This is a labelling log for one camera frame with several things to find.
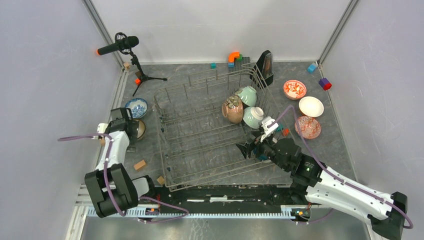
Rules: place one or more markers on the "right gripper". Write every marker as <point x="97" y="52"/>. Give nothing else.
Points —
<point x="246" y="148"/>

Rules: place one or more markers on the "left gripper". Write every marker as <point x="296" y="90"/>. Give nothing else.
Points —
<point x="134" y="126"/>

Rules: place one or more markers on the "white blue rimmed bowl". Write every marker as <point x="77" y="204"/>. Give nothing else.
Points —
<point x="138" y="107"/>

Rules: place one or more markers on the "dark brown banded bowl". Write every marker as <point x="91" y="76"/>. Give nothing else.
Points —
<point x="141" y="129"/>

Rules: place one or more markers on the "grey wire dish rack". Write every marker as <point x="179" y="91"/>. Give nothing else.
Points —
<point x="198" y="145"/>

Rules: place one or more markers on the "blue white patterned bowl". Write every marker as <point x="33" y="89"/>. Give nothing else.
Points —
<point x="308" y="127"/>

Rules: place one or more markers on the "white bowl orange pattern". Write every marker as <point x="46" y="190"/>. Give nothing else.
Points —
<point x="294" y="89"/>

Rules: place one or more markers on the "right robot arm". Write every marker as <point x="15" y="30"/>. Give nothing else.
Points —
<point x="314" y="182"/>

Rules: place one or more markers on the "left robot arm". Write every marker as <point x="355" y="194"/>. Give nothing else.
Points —
<point x="109" y="186"/>

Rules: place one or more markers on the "teal bowl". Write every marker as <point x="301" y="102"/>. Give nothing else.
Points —
<point x="263" y="158"/>

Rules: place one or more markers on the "light green ribbed bowl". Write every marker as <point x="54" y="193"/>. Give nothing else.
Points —
<point x="253" y="116"/>

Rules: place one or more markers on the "teal toy block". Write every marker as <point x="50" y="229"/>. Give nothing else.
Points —
<point x="280" y="128"/>

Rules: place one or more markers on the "pink brown flower bowl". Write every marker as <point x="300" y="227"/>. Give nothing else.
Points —
<point x="232" y="109"/>

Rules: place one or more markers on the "black microphone tripod stand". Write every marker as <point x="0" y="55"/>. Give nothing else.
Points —
<point x="141" y="77"/>

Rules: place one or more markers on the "wooden block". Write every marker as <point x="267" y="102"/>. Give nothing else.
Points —
<point x="140" y="165"/>

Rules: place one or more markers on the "pale green bowl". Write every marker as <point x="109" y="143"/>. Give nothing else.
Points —
<point x="248" y="95"/>

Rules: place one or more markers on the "black microphone orange tip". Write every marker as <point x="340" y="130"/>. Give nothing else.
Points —
<point x="122" y="43"/>

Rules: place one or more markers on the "black metronome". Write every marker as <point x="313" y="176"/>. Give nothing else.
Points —
<point x="264" y="70"/>

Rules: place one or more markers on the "orange curved toy block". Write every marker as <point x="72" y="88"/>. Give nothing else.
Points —
<point x="233" y="56"/>

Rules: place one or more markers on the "purple red toy block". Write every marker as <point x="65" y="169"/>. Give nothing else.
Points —
<point x="325" y="84"/>

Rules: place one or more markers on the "blue toy block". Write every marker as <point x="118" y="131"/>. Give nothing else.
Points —
<point x="312" y="67"/>

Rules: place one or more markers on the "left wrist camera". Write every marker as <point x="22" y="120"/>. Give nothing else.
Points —
<point x="101" y="128"/>

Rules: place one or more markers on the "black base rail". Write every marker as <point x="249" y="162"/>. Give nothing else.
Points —
<point x="227" y="199"/>

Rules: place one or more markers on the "wooden cube near rail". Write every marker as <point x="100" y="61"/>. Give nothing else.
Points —
<point x="161" y="180"/>

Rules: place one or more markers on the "grey studded base plate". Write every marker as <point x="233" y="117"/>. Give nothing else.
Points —
<point x="245" y="60"/>

